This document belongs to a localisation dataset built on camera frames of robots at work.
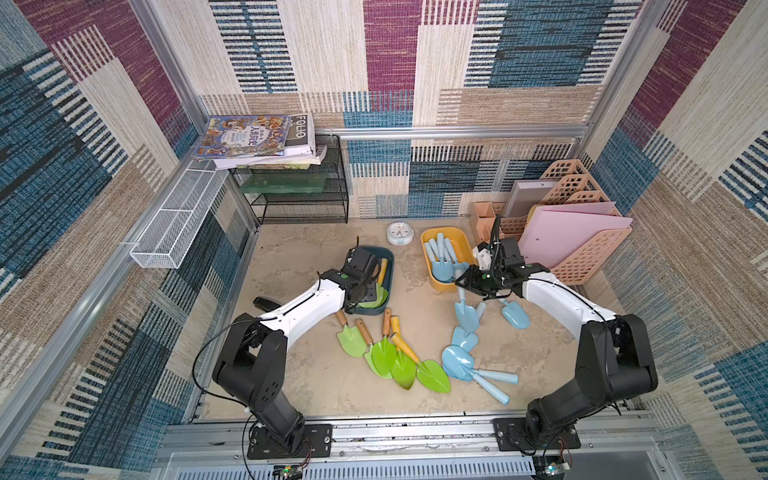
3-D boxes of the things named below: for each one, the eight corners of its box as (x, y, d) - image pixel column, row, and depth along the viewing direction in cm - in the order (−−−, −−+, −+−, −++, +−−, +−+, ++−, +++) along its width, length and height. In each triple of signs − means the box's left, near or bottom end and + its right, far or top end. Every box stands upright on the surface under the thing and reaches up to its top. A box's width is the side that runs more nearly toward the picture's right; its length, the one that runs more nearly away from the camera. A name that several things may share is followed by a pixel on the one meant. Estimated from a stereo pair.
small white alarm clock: (386, 245, 115) (386, 240, 113) (386, 227, 121) (386, 222, 118) (413, 245, 115) (414, 240, 112) (412, 227, 121) (412, 222, 118)
